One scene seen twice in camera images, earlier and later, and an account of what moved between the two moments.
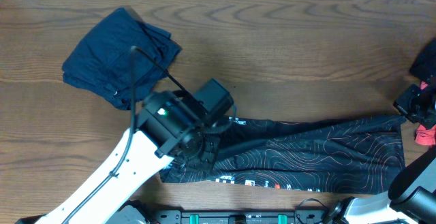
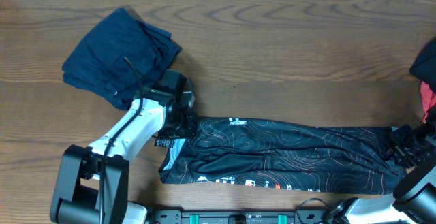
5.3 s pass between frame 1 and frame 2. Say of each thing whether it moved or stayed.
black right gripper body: moved
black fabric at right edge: stayed
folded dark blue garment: stayed
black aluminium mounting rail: stayed
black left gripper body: moved
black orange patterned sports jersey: stayed
